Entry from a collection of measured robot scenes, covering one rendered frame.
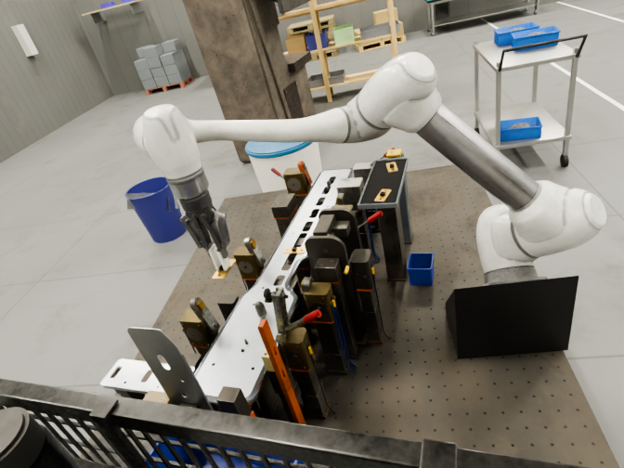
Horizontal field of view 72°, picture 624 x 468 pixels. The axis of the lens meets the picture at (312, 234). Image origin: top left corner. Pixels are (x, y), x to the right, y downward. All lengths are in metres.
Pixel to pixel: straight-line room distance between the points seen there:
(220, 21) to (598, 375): 4.27
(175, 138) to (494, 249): 1.00
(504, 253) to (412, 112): 0.56
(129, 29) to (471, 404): 12.11
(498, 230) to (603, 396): 1.21
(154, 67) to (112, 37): 1.73
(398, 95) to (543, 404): 0.98
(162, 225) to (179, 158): 3.18
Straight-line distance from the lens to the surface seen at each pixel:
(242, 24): 4.78
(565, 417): 1.49
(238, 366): 1.30
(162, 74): 11.65
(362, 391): 1.52
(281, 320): 1.19
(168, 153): 1.01
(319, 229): 1.38
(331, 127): 1.20
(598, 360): 2.60
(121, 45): 12.96
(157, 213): 4.11
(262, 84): 4.88
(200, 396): 1.12
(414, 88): 1.12
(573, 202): 1.34
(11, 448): 0.51
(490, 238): 1.48
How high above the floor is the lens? 1.91
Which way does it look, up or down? 32 degrees down
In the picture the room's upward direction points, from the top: 14 degrees counter-clockwise
